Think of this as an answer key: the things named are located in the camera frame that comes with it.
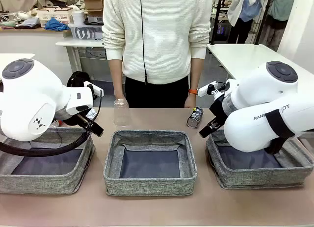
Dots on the clear plastic cup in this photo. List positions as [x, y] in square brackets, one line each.
[121, 114]

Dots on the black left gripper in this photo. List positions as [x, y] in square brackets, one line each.
[84, 120]

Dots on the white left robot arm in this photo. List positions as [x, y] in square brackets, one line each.
[29, 102]

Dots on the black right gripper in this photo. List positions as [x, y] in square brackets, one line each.
[220, 109]

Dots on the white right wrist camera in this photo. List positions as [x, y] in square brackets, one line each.
[208, 89]

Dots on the person's left hand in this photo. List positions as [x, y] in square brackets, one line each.
[189, 102]

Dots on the white plastic crate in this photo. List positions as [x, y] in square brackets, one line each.
[54, 15]

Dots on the person's right forearm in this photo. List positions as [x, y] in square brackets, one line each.
[115, 75]

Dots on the orange wrist watch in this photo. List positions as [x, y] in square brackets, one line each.
[193, 91]

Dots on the clear plastic storage box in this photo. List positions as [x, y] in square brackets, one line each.
[83, 32]

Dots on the blue cloth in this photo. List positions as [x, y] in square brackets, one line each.
[56, 24]

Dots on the large white table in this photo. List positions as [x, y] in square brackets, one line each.
[245, 60]

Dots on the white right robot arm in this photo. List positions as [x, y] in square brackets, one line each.
[265, 97]

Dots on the person in white jacket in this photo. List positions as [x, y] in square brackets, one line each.
[245, 11]

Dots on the cardboard box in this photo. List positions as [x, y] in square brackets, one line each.
[94, 2]

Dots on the crushed black drink can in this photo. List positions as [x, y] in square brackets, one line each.
[195, 118]

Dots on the person's right hand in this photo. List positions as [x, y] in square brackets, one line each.
[119, 95]

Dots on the white cylinder container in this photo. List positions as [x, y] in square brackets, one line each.
[78, 18]

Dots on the person's left forearm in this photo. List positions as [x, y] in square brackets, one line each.
[196, 72]

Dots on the black stand pole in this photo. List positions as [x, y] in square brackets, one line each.
[217, 21]
[262, 21]

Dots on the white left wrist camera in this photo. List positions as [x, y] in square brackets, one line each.
[94, 88]

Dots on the black backpack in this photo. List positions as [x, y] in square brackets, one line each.
[78, 78]

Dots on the person in green top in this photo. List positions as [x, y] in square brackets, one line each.
[282, 11]

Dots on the grey fabric basket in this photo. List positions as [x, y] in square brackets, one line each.
[36, 183]
[257, 178]
[147, 185]

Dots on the white desk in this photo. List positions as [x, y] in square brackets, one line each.
[81, 43]

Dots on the wood topped white counter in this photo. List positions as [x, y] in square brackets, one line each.
[29, 40]

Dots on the person in white sweater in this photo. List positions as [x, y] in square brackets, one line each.
[157, 40]

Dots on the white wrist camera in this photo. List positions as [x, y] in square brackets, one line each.
[94, 88]
[208, 89]

